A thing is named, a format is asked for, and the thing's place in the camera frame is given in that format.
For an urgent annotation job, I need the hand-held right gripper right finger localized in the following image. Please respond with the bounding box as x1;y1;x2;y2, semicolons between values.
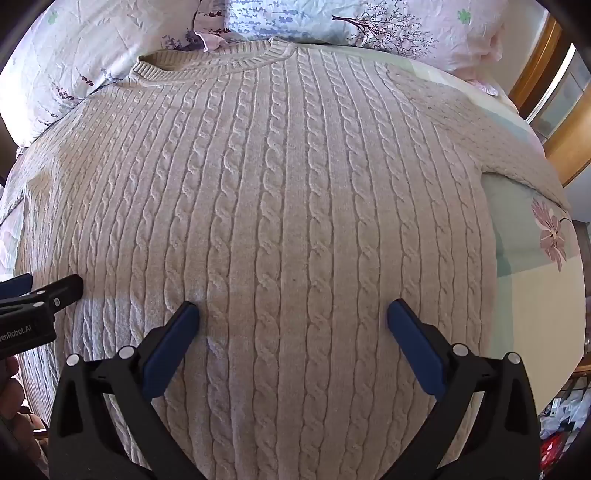
375;298;541;480

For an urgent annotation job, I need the beige cable knit sweater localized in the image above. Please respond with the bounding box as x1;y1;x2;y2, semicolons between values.
14;39;570;480

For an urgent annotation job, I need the floral pillow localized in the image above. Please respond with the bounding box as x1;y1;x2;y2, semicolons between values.
0;0;229;147
224;0;509;84

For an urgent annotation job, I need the floral bed sheet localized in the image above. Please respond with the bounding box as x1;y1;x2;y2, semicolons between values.
0;46;589;407

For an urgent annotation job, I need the clutter pile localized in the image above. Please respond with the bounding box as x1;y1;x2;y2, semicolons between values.
538;360;591;472

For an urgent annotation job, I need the person's left hand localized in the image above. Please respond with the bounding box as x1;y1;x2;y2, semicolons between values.
0;355;49;462

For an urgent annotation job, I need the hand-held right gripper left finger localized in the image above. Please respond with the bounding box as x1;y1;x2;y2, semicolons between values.
48;301;207;480

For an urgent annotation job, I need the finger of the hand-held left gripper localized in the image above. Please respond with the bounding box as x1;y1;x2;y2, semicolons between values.
0;273;85;312

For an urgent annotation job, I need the wooden cabinet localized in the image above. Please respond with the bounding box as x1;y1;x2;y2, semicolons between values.
508;16;591;188

